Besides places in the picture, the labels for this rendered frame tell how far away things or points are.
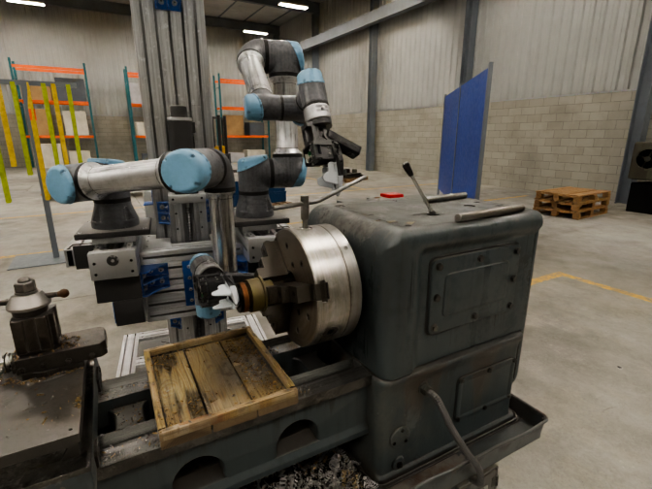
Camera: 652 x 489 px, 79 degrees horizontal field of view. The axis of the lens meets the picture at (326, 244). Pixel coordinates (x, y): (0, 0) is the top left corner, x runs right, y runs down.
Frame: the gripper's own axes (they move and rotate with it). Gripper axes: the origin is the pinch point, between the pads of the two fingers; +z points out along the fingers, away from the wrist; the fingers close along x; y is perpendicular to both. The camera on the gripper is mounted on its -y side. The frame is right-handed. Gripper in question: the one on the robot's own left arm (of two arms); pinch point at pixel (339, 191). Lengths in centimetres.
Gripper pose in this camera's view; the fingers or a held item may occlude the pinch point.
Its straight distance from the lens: 111.2
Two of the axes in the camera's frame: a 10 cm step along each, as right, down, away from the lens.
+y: -8.8, 1.2, -4.6
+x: 4.3, -1.8, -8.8
